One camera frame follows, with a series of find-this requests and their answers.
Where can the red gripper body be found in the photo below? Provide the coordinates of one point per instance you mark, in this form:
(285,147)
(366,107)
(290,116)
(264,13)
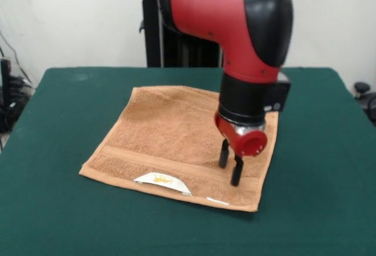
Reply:
(243,140)

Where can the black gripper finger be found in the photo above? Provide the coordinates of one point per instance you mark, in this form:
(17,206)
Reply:
(224,154)
(236,172)

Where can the tan terry towel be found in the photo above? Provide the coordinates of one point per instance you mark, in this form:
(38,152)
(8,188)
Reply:
(164,138)

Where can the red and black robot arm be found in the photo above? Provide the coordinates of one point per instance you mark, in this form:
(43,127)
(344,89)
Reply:
(223,18)

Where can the black office chair base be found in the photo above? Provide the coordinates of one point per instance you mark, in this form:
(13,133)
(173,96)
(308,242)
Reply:
(362,87)

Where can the dark green table cloth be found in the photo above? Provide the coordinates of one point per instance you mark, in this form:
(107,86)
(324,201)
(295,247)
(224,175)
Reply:
(44,194)

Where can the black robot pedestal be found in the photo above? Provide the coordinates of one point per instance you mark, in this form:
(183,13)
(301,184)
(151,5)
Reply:
(152,33)

